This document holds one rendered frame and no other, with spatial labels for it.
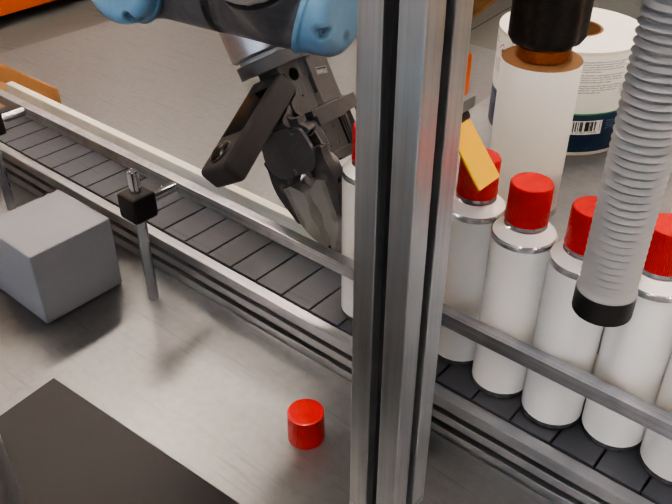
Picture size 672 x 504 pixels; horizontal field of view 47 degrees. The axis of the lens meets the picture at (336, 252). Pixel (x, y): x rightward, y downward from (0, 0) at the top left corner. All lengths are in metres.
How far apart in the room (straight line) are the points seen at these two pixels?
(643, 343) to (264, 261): 0.42
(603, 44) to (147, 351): 0.69
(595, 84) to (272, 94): 0.50
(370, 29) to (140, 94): 1.02
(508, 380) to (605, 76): 0.51
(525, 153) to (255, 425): 0.42
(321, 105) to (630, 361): 0.37
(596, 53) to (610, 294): 0.62
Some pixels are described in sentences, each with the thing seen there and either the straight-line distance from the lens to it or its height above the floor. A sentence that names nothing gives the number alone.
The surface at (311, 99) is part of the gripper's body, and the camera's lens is 0.76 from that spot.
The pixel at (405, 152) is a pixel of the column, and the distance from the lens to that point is 0.44.
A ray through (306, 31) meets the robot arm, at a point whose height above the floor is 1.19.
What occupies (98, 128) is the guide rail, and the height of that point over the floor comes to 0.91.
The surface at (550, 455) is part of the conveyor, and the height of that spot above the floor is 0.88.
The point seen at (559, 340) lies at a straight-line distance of 0.62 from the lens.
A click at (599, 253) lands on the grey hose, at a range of 0.46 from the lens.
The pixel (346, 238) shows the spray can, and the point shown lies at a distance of 0.71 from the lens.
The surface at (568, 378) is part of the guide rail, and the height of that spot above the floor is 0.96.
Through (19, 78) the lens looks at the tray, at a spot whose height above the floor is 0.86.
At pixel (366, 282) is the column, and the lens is 0.50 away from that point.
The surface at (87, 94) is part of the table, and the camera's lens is 1.44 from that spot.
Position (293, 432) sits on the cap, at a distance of 0.71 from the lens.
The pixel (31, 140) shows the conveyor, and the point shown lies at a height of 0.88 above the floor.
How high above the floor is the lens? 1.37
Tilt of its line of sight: 35 degrees down
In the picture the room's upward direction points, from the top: straight up
